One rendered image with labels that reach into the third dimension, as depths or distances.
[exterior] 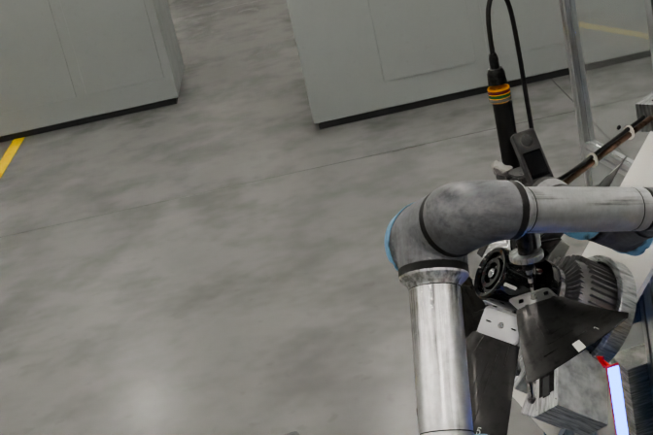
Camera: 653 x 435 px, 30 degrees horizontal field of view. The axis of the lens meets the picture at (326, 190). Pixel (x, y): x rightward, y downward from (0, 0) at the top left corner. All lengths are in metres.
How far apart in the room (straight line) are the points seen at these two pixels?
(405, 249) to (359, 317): 3.37
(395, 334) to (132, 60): 4.93
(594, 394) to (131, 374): 3.12
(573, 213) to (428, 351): 0.32
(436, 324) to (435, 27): 6.11
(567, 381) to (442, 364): 0.66
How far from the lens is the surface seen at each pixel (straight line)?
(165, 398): 5.11
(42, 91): 9.73
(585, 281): 2.63
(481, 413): 2.59
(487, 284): 2.60
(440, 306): 1.96
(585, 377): 2.60
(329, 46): 7.95
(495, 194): 1.92
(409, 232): 1.98
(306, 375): 4.99
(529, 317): 2.47
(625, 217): 2.07
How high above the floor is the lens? 2.31
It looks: 19 degrees down
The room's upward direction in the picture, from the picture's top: 13 degrees counter-clockwise
